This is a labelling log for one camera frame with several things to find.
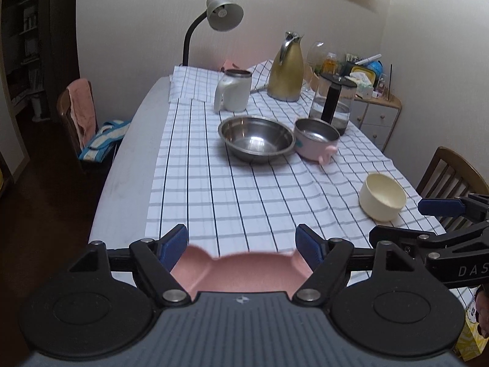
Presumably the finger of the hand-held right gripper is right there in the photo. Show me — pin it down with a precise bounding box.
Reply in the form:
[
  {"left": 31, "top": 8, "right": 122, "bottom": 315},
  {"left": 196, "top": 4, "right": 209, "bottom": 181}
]
[
  {"left": 369, "top": 225, "right": 425, "bottom": 252},
  {"left": 417, "top": 194, "right": 489, "bottom": 222}
]

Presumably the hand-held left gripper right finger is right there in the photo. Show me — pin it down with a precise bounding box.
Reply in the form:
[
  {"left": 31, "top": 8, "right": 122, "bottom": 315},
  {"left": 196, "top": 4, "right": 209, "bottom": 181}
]
[{"left": 292, "top": 224, "right": 425, "bottom": 308}]

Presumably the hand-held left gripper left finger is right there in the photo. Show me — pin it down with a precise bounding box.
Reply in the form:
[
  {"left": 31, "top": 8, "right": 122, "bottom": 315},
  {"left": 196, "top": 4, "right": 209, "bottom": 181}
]
[{"left": 68, "top": 224, "right": 192, "bottom": 308}]

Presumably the cream bowl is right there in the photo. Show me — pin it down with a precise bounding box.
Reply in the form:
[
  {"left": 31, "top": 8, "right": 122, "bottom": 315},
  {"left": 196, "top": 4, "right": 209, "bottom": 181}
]
[{"left": 358, "top": 173, "right": 406, "bottom": 222}]

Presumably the pink pig-shaped plate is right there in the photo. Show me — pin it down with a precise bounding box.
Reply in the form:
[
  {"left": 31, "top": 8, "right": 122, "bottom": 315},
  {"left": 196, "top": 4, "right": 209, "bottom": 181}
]
[{"left": 170, "top": 245, "right": 314, "bottom": 301}]

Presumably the pink steel-lined bowl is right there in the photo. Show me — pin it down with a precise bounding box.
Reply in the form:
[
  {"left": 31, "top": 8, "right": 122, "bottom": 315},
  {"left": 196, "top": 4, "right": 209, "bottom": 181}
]
[{"left": 293, "top": 118, "right": 340, "bottom": 165}]

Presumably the large steel bowl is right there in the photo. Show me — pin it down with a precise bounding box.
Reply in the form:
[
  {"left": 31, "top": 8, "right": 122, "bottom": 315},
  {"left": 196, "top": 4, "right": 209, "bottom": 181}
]
[{"left": 218, "top": 115, "right": 296, "bottom": 164}]

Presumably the person's right hand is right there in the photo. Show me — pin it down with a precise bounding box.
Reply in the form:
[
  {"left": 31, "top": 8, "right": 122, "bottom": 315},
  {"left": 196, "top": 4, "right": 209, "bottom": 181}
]
[{"left": 474, "top": 286, "right": 489, "bottom": 339}]

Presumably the wooden slatted chair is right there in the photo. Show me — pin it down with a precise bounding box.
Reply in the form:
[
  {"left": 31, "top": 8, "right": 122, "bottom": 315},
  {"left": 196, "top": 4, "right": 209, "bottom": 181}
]
[{"left": 416, "top": 146, "right": 489, "bottom": 232}]

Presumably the white checked tablecloth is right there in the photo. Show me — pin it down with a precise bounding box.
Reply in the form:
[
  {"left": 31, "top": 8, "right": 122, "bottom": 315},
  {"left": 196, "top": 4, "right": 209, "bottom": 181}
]
[{"left": 144, "top": 59, "right": 474, "bottom": 310}]

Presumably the white drawer cabinet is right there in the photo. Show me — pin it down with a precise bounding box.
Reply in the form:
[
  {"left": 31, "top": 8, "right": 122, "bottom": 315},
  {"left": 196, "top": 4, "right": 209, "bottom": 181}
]
[{"left": 349, "top": 94, "right": 403, "bottom": 151}]

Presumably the blue striped bag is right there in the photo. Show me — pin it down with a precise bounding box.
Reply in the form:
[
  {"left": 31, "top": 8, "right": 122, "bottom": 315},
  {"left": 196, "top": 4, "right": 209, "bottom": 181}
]
[{"left": 78, "top": 120, "right": 132, "bottom": 162}]

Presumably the pale tissue box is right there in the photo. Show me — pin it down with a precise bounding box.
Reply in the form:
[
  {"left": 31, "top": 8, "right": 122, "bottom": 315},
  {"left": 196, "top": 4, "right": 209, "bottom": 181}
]
[{"left": 348, "top": 71, "right": 375, "bottom": 98}]

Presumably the gold thermos jug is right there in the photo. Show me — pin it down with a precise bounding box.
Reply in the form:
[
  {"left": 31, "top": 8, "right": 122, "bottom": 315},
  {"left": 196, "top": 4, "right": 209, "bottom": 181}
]
[{"left": 266, "top": 31, "right": 305, "bottom": 102}]

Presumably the white jug mug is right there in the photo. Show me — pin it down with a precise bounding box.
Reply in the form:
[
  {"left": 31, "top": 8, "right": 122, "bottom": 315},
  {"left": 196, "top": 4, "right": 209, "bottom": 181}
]
[{"left": 213, "top": 69, "right": 253, "bottom": 113}]

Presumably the wooden chair with towel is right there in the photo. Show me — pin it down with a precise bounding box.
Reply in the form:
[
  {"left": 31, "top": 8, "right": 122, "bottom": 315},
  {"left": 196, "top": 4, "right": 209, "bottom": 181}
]
[{"left": 57, "top": 80, "right": 100, "bottom": 172}]

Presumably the orange drink bottle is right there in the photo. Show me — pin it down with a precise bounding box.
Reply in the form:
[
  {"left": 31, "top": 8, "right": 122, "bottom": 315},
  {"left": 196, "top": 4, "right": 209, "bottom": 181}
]
[{"left": 323, "top": 51, "right": 339, "bottom": 75}]

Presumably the clear glass dome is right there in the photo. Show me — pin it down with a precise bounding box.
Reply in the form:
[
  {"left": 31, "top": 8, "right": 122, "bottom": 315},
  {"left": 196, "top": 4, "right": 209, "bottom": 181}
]
[{"left": 306, "top": 41, "right": 331, "bottom": 75}]

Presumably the white floor bin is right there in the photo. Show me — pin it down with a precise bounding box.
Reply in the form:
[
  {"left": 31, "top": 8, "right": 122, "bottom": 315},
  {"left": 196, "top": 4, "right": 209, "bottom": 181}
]
[{"left": 31, "top": 94, "right": 50, "bottom": 122}]

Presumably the grey desk lamp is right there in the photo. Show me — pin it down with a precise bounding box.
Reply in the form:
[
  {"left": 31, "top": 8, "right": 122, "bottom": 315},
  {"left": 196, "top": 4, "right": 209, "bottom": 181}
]
[{"left": 182, "top": 0, "right": 244, "bottom": 66}]

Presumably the dark bookshelf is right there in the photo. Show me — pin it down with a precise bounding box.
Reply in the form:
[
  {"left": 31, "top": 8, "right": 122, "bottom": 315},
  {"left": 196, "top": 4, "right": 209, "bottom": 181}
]
[{"left": 0, "top": 0, "right": 54, "bottom": 111}]

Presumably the glass kettle black handle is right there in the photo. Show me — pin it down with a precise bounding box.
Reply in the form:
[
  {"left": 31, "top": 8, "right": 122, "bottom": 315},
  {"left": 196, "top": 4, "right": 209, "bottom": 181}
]
[{"left": 309, "top": 73, "right": 357, "bottom": 136}]

